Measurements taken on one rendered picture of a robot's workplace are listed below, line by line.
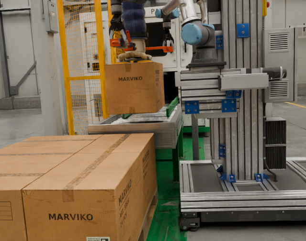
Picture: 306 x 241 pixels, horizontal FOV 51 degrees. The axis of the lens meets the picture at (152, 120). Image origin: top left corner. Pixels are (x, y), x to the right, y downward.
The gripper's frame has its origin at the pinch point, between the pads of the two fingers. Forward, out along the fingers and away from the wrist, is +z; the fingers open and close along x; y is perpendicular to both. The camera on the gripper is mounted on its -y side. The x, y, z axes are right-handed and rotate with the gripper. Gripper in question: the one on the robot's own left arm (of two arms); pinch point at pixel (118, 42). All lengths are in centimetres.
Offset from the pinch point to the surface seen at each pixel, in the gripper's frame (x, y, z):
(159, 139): -21, 26, 74
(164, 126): -26, 26, 64
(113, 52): 44, 149, -5
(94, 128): 31, 26, 64
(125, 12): 5, 51, -29
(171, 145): -30, 26, 79
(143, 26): -9, 55, -18
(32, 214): 16, -101, 78
